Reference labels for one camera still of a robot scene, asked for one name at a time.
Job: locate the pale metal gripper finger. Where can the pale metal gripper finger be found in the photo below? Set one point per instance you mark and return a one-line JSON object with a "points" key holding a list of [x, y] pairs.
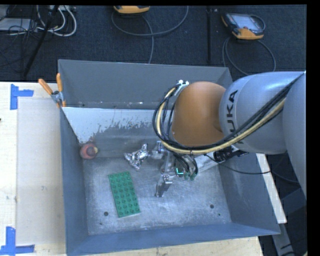
{"points": [[160, 190], [169, 180]]}

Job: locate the black cylinder on white bracket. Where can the black cylinder on white bracket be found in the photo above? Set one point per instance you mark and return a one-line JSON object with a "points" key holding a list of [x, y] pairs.
{"points": [[225, 154]]}

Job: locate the grey metal bin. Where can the grey metal bin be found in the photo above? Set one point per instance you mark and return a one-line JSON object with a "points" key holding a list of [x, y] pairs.
{"points": [[175, 212]]}

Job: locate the dark green flat block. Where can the dark green flat block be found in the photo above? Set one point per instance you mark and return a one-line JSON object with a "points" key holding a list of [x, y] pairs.
{"points": [[124, 194]]}

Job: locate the crumpled silver foil piece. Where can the crumpled silver foil piece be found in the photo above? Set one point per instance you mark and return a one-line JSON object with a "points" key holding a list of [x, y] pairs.
{"points": [[137, 157]]}

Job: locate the red-orange toy fruit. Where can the red-orange toy fruit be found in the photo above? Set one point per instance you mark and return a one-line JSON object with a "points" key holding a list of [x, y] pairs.
{"points": [[88, 150]]}

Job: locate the pale wood flat board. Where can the pale wood flat board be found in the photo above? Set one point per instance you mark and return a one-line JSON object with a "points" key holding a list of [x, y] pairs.
{"points": [[40, 170]]}

